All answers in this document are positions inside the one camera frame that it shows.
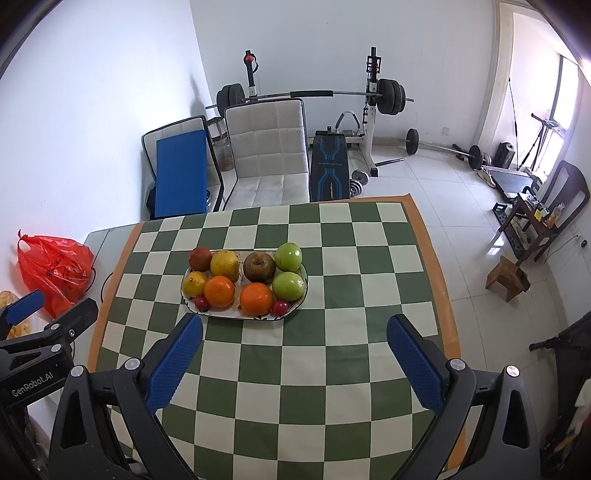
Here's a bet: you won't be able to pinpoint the large orange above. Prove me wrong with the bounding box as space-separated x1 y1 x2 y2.
239 282 274 318

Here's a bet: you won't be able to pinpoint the black treadmill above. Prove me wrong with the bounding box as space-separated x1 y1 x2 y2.
489 113 566 204

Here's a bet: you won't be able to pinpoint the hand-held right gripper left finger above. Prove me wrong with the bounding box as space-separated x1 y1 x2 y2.
48 314 205 480

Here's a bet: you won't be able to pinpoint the red-brown round fruit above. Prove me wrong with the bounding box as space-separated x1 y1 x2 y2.
189 247 214 272

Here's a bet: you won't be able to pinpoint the brown apple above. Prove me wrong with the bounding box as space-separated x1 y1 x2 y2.
243 252 277 283

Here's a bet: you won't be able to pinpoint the yellow lemon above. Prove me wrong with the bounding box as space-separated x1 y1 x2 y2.
211 250 241 282
183 271 209 298

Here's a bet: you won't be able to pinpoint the dark wooden chair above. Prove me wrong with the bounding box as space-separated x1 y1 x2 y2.
512 161 591 266

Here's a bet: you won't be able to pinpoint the black blue sit-up bench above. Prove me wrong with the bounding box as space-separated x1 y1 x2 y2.
308 130 352 202

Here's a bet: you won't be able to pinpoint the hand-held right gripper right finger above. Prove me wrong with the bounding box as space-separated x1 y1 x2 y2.
386 314 541 480

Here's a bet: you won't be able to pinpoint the blue foam mat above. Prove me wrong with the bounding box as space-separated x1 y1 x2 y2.
155 130 208 220

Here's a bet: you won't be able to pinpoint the green apple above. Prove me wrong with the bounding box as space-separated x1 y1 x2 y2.
275 243 303 272
272 271 306 302

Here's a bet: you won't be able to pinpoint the chair with blue cushion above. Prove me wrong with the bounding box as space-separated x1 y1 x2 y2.
141 115 227 217

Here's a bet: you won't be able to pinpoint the black exercise machine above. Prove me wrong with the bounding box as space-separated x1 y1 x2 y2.
529 311 591 480

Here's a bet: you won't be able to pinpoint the white tufted chair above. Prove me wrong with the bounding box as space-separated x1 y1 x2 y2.
224 98 311 213

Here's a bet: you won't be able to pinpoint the yellow lumpy item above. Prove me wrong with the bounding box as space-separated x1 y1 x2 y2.
0 290 33 340

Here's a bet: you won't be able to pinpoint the curl bar with plates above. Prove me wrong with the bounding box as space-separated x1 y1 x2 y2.
405 128 492 171

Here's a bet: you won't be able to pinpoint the oval floral plate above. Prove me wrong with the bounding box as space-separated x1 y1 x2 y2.
180 249 309 320

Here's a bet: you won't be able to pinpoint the grey ab trainer frame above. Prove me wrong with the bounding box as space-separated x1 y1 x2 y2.
335 111 365 139

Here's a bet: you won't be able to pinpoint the yellow lemon lower left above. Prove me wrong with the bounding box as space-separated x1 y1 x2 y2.
183 271 209 298

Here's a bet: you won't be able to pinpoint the green white checked tablecloth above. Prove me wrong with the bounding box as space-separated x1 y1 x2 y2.
88 194 462 480

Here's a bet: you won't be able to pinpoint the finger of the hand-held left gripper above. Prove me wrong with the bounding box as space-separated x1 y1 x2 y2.
44 298 99 356
0 290 46 340

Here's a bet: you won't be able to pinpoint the yellow lemon upper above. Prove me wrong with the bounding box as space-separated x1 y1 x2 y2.
211 250 241 282

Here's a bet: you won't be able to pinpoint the long barbell black plates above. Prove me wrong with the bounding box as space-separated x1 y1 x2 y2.
205 78 414 116

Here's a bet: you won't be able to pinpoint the red plastic bag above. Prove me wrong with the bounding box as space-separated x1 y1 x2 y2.
17 231 95 319

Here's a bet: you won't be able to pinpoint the glass jar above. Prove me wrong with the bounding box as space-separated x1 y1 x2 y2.
215 136 234 171

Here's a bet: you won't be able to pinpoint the small wooden stool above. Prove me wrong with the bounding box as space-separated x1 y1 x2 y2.
485 255 531 303

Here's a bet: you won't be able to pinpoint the black plastic crate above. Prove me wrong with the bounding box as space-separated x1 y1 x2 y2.
493 202 532 259

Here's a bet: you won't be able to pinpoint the small orange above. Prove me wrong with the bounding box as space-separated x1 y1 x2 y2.
204 275 236 309

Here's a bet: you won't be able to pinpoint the white barbell rack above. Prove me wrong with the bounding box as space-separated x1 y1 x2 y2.
244 46 384 178

